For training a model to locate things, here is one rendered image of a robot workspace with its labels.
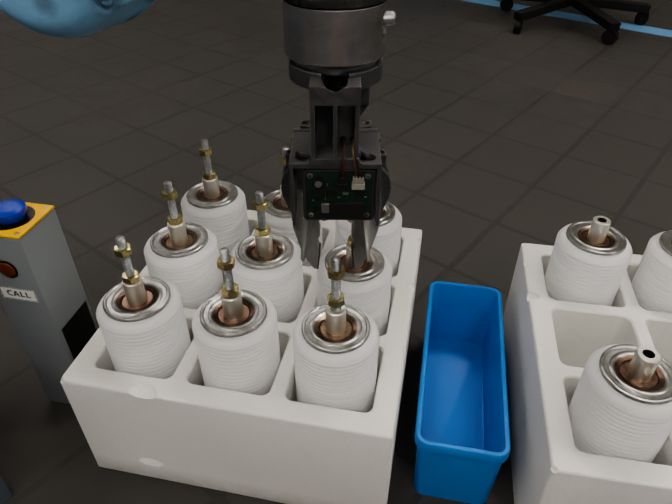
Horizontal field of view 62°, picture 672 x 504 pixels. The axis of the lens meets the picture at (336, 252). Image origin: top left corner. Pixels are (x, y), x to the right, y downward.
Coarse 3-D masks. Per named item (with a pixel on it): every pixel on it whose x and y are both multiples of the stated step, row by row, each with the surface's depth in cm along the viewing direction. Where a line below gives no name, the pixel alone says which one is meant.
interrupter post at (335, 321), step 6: (342, 306) 60; (330, 312) 59; (336, 312) 59; (342, 312) 59; (330, 318) 59; (336, 318) 59; (342, 318) 60; (330, 324) 60; (336, 324) 60; (342, 324) 60; (330, 330) 61; (336, 330) 60; (342, 330) 61
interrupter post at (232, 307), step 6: (240, 294) 62; (222, 300) 61; (228, 300) 61; (234, 300) 61; (240, 300) 62; (228, 306) 61; (234, 306) 62; (240, 306) 62; (228, 312) 62; (234, 312) 62; (240, 312) 63; (228, 318) 63; (234, 318) 63
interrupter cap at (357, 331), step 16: (304, 320) 62; (320, 320) 62; (352, 320) 62; (368, 320) 62; (304, 336) 60; (320, 336) 60; (336, 336) 61; (352, 336) 60; (368, 336) 60; (336, 352) 59
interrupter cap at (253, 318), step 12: (216, 300) 65; (252, 300) 65; (204, 312) 63; (216, 312) 63; (252, 312) 63; (264, 312) 63; (204, 324) 62; (216, 324) 62; (228, 324) 62; (240, 324) 62; (252, 324) 62; (228, 336) 60
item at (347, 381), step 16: (304, 352) 60; (320, 352) 59; (352, 352) 59; (368, 352) 60; (304, 368) 61; (320, 368) 59; (336, 368) 59; (352, 368) 59; (368, 368) 61; (304, 384) 62; (320, 384) 61; (336, 384) 60; (352, 384) 61; (368, 384) 63; (304, 400) 64; (320, 400) 62; (336, 400) 62; (352, 400) 63; (368, 400) 65
